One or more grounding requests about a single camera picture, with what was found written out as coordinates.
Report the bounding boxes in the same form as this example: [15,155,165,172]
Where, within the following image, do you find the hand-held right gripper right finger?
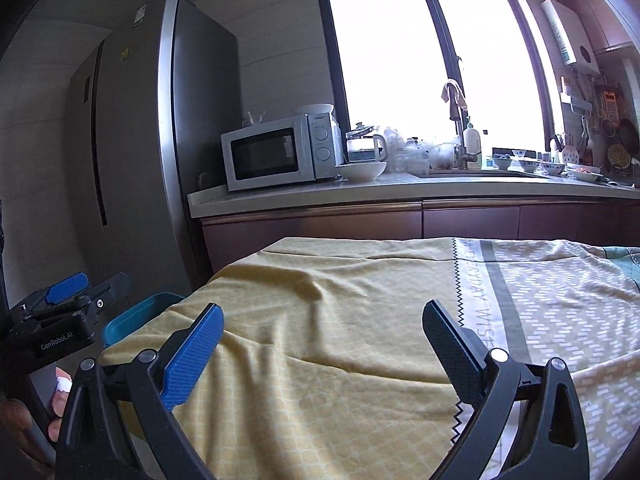
[422,300,591,480]

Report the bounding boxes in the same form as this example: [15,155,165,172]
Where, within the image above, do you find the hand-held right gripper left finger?
[54,303,226,480]

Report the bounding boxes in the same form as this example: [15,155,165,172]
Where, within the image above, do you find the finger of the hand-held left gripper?
[5,272,91,322]
[65,272,135,323]

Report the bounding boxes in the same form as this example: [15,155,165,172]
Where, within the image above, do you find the teal waste bin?
[102,292,186,350]

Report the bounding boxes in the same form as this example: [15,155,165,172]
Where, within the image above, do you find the person's left hand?
[46,367,75,443]

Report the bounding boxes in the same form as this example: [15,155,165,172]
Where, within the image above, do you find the yellow patterned tablecloth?
[99,236,640,480]

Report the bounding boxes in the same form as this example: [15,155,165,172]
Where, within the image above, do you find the grey steel refrigerator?
[67,0,240,301]

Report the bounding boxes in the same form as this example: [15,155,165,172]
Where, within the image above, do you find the brown base cabinets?
[200,200,640,273]

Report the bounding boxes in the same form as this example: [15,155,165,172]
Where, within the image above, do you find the kitchen sink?
[412,169,551,181]

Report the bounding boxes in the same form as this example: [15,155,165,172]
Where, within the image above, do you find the white kitchen countertop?
[187,167,640,219]

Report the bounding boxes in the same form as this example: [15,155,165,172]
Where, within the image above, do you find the clear plastic containers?
[427,140,458,171]

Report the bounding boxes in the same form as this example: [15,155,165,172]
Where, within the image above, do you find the wide white bowl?
[335,161,388,183]

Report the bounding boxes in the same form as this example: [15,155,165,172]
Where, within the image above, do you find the white microwave oven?
[221,114,346,192]

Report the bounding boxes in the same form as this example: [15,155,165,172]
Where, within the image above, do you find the pile of clear plastic bags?
[377,125,431,173]

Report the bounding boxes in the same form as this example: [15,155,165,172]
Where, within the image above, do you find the white soap pump bottle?
[462,116,483,170]

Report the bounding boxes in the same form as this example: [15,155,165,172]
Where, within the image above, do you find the glass kettle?
[345,122,388,163]

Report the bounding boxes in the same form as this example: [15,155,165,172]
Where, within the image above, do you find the steel kitchen faucet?
[446,80,481,170]

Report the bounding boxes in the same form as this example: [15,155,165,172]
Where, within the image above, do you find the utensil holder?
[550,132,581,163]

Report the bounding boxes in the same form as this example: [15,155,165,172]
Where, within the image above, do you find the pink dish cloth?
[441,78,469,111]

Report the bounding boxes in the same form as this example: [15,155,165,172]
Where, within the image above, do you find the hanging kitchen utensils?
[560,72,640,176]

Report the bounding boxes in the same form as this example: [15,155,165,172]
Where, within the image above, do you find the dark framed window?
[312,0,563,161]

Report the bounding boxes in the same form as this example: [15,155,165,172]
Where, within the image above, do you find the white water heater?
[540,0,598,68]

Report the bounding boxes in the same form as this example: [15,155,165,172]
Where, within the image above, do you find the pink wall cabinet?
[570,0,633,53]

